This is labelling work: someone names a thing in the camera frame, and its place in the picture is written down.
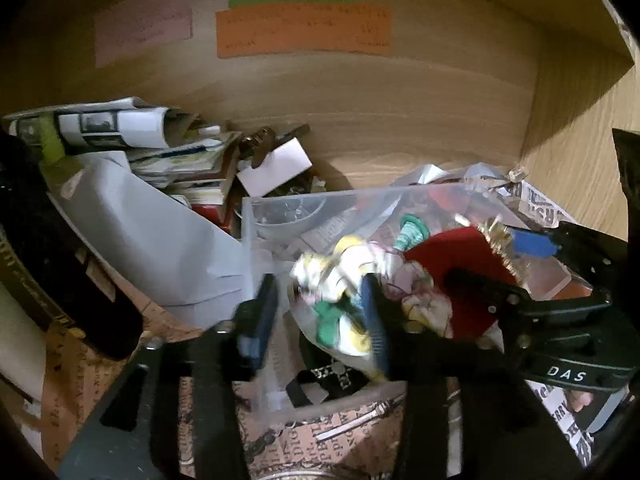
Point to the red felt piece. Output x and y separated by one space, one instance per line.
445 257

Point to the orange sticky note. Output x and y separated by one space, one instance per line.
302 30

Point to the black bag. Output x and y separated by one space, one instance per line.
45 255

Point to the teal ridged plastic ornament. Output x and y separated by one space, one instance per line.
412 232

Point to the stack of booklets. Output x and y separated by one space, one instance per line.
192 167

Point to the clear plastic cup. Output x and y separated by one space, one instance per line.
287 215

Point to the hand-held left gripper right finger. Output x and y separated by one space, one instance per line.
373 312

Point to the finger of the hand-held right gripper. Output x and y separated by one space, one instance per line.
472 284
531 244

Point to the dark cloth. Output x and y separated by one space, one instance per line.
627 170

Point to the pale grey paper sheet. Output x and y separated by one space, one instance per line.
150 237

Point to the brown metal clip tool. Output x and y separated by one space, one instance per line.
262 142

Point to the clear bag of colourful cloth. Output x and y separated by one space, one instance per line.
345 280

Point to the crumpled newsprint paper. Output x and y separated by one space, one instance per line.
532 202

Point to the gold tinsel garland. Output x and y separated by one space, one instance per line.
495 241

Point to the brown newsprint wrapping paper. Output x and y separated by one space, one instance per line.
325 435

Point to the pink sticky note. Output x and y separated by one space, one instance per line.
142 30

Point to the rolled printed paper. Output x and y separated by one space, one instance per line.
110 125

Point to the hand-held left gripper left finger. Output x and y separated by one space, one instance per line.
260 322

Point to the white card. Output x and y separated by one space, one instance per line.
275 166

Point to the clear plastic storage box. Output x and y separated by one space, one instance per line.
280 255

